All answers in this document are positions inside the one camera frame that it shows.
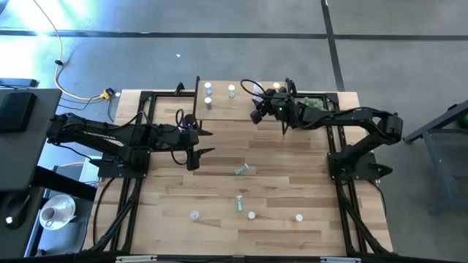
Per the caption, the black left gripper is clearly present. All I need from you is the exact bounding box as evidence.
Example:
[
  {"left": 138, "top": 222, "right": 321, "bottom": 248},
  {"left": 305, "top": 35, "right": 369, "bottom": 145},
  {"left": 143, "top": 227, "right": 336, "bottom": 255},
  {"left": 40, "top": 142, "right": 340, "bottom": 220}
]
[{"left": 160, "top": 123, "right": 216, "bottom": 156}]

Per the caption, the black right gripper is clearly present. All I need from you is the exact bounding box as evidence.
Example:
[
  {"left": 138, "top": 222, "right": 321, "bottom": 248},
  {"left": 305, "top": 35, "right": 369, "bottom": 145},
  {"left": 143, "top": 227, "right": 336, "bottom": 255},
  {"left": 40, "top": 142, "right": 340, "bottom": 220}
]
[{"left": 266, "top": 87, "right": 305, "bottom": 136}]

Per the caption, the potted green plant grey pot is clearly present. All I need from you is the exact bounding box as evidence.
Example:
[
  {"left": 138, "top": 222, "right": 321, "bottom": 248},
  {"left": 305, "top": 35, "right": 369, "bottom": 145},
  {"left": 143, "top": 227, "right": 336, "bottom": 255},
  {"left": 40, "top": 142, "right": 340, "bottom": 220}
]
[{"left": 301, "top": 96, "right": 328, "bottom": 110}]

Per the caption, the white coffee cup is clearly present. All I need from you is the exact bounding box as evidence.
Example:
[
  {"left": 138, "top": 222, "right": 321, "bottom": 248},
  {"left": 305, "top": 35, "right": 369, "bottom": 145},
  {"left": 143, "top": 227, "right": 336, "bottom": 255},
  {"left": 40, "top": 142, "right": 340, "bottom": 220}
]
[{"left": 40, "top": 206, "right": 61, "bottom": 226}]

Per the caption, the dark grey desk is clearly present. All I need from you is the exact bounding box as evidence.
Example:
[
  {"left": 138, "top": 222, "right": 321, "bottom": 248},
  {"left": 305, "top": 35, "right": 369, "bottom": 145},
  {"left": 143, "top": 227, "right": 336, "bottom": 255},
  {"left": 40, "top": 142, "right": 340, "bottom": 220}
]
[{"left": 0, "top": 87, "right": 63, "bottom": 193}]

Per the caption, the black computer mouse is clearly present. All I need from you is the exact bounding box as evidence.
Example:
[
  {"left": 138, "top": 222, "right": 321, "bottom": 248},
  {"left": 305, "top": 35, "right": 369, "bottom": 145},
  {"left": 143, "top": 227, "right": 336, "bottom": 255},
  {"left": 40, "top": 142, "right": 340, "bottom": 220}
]
[{"left": 3, "top": 192, "right": 32, "bottom": 231}]

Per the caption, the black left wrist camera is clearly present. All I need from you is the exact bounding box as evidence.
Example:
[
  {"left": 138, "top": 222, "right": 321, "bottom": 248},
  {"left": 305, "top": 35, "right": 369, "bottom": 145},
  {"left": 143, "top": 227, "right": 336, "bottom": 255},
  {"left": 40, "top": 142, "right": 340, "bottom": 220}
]
[{"left": 186, "top": 150, "right": 201, "bottom": 172}]

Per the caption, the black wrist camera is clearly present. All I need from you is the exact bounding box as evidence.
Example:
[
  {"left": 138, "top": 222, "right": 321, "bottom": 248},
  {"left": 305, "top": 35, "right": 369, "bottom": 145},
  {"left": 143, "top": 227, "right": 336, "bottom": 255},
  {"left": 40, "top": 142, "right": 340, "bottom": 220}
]
[
  {"left": 186, "top": 150, "right": 201, "bottom": 172},
  {"left": 250, "top": 108, "right": 265, "bottom": 125}
]

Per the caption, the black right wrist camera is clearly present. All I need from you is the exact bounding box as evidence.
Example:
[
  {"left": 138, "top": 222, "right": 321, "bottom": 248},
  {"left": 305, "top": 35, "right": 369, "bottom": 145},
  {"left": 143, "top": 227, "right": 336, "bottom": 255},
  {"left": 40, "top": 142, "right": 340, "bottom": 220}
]
[{"left": 250, "top": 108, "right": 265, "bottom": 125}]

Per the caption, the wooden shelf black metal frame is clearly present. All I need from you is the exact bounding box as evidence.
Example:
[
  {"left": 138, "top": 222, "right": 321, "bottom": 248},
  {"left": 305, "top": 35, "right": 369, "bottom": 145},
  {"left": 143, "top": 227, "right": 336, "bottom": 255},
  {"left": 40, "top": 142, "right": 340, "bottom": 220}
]
[{"left": 192, "top": 75, "right": 299, "bottom": 133}]

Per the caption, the black aluminium rig frame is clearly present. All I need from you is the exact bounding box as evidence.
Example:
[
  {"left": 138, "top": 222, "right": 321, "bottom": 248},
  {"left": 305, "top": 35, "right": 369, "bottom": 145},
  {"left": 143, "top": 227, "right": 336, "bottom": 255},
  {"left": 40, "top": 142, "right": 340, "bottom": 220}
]
[{"left": 82, "top": 89, "right": 394, "bottom": 263}]

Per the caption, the dark blue table frame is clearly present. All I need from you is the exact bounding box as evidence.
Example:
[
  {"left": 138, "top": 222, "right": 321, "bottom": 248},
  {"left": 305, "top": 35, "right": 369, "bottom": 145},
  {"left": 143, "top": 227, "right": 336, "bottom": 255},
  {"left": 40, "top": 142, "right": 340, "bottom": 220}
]
[{"left": 401, "top": 98, "right": 468, "bottom": 216}]

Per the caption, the yellow power cable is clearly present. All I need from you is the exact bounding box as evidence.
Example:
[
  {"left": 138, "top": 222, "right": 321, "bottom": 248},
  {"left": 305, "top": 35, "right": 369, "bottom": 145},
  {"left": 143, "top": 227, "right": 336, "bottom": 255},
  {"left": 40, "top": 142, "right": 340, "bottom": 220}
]
[{"left": 32, "top": 0, "right": 107, "bottom": 102}]

